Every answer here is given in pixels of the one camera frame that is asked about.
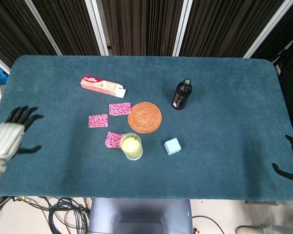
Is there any black floor cable bundle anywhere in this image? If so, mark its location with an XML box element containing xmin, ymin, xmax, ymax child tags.
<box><xmin>0</xmin><ymin>195</ymin><xmax>91</xmax><ymax>234</ymax></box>

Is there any round woven rattan coaster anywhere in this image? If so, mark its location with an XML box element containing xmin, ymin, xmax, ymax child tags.
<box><xmin>127</xmin><ymin>101</ymin><xmax>163</xmax><ymax>134</ymax></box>

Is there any red white toothpaste box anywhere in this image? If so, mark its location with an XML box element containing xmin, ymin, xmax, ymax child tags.
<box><xmin>80</xmin><ymin>76</ymin><xmax>127</xmax><ymax>98</ymax></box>

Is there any dark pleated curtain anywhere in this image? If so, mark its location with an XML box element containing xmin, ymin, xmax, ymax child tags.
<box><xmin>0</xmin><ymin>0</ymin><xmax>293</xmax><ymax>74</ymax></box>

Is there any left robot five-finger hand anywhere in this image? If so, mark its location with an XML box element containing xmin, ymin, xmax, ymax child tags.
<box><xmin>0</xmin><ymin>106</ymin><xmax>44</xmax><ymax>162</ymax></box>

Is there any teal velvet table cloth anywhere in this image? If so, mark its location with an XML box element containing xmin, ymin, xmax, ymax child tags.
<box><xmin>0</xmin><ymin>55</ymin><xmax>293</xmax><ymax>202</ymax></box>

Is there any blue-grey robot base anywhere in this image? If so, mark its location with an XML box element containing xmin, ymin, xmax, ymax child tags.
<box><xmin>87</xmin><ymin>197</ymin><xmax>194</xmax><ymax>234</ymax></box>

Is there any pink patterned playing card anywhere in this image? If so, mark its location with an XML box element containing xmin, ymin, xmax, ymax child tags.
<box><xmin>108</xmin><ymin>102</ymin><xmax>132</xmax><ymax>117</ymax></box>
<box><xmin>104</xmin><ymin>131</ymin><xmax>126</xmax><ymax>149</ymax></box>

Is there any dark brown glass bottle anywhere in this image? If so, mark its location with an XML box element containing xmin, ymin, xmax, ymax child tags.
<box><xmin>171</xmin><ymin>78</ymin><xmax>193</xmax><ymax>111</ymax></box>

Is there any grey sneaker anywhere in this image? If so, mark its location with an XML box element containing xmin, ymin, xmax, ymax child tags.
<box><xmin>235</xmin><ymin>225</ymin><xmax>265</xmax><ymax>234</ymax></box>

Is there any grey trouser leg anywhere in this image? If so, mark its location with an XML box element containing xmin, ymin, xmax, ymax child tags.
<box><xmin>258</xmin><ymin>224</ymin><xmax>293</xmax><ymax>234</ymax></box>

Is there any clear plastic ball tube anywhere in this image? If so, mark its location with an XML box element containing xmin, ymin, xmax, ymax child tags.
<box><xmin>120</xmin><ymin>132</ymin><xmax>144</xmax><ymax>161</ymax></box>

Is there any light blue foam cube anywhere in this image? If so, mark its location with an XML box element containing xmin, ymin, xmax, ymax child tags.
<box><xmin>164</xmin><ymin>137</ymin><xmax>182</xmax><ymax>156</ymax></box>

